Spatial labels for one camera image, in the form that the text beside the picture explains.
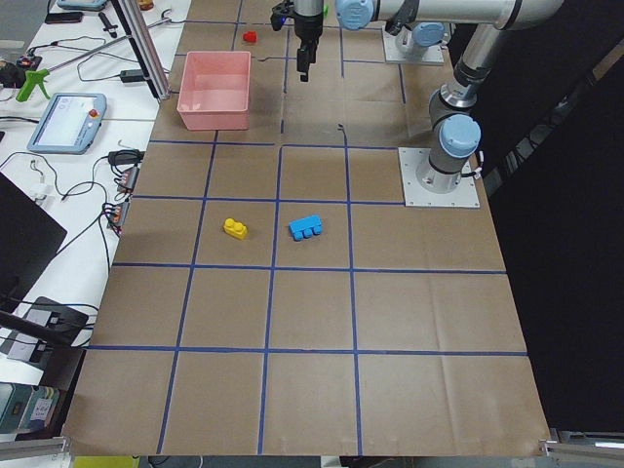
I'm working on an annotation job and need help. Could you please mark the aluminium frame post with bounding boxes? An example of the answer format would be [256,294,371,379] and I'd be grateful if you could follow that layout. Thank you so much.
[111,0,171,101]

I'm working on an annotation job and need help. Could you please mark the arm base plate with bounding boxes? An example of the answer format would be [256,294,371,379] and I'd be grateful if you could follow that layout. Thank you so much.
[384,47,444,66]
[398,147,481,209]

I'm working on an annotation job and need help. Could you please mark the pink plastic box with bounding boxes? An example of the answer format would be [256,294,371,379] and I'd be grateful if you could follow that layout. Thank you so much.
[176,51,252,131]

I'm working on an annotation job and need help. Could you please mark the blue teach pendant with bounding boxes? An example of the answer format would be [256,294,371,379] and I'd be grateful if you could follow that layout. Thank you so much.
[26,93,107,155]

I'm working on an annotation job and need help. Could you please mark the black phone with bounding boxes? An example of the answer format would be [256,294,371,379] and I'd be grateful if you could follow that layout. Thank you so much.
[44,12,84,24]

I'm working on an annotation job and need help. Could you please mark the blue toy block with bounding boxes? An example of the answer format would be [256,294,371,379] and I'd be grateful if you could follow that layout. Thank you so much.
[289,214,323,242]

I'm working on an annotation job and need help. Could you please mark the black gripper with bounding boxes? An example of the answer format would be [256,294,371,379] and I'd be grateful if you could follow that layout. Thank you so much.
[292,0,324,82]

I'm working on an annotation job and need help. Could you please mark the yellow toy block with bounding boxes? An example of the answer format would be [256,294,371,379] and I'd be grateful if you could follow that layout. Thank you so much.
[222,217,249,240]

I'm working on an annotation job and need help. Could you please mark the orange usb hub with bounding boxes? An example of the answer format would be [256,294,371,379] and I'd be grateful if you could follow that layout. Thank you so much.
[115,166,139,193]
[104,201,130,229]

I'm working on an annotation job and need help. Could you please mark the red toy block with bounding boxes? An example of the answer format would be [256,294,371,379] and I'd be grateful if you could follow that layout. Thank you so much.
[243,30,257,44]

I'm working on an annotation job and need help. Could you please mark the green handled grabber tool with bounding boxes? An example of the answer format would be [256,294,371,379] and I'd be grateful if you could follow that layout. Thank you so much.
[16,35,130,102]

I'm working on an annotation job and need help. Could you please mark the black monitor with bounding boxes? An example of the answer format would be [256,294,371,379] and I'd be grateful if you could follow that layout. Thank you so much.
[1,175,67,313]

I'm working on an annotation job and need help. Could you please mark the black power adapter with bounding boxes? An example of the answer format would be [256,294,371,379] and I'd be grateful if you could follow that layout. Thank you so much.
[119,69,145,83]

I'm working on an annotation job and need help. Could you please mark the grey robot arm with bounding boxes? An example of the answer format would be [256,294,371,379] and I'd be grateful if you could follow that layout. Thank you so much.
[334,0,563,194]
[383,21,449,56]

